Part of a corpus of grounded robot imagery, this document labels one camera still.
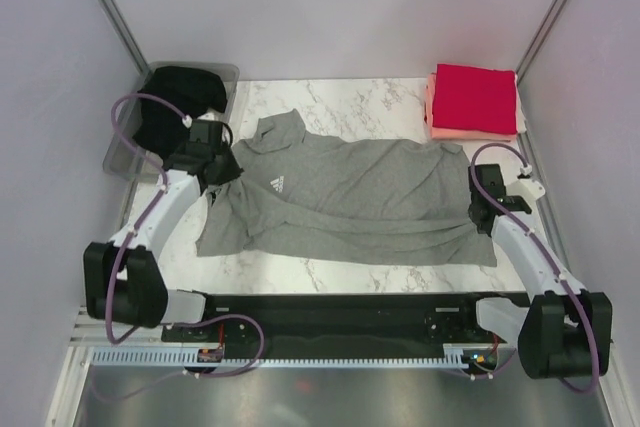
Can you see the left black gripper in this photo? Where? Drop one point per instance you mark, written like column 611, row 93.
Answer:
column 233, row 170

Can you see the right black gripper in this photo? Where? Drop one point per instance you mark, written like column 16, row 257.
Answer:
column 481, row 228

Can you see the clear plastic bin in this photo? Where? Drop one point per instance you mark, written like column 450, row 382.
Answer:
column 120, row 161

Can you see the grey t shirt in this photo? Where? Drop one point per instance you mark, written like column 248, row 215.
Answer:
column 372, row 201

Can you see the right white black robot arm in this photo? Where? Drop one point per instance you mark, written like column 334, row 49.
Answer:
column 565, row 332

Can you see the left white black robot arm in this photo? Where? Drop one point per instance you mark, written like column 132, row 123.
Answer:
column 123, row 282

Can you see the pink folded t shirt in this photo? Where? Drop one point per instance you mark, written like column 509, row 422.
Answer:
column 437, row 133

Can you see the red folded t shirt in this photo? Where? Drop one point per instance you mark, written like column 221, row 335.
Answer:
column 473, row 98

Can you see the white slotted cable duct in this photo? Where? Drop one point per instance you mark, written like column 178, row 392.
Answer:
column 198, row 358

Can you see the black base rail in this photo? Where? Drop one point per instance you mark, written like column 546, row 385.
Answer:
column 338, row 326

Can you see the left aluminium frame post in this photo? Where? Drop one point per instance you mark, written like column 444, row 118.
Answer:
column 126, row 37

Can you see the aluminium frame post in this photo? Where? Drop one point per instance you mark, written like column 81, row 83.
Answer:
column 126, row 37
column 541, row 35

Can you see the right aluminium frame post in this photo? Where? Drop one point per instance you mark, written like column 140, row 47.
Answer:
column 541, row 35

